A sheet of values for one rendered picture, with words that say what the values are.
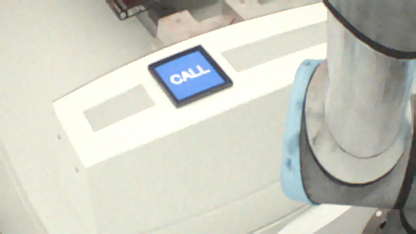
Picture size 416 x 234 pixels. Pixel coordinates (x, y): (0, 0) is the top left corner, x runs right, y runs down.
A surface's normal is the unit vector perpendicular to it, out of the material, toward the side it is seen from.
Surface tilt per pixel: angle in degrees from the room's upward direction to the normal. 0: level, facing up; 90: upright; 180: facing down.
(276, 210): 90
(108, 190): 90
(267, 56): 0
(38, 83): 0
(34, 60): 0
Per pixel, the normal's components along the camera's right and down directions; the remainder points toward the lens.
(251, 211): 0.51, 0.65
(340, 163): -0.40, 0.38
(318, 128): -0.71, 0.01
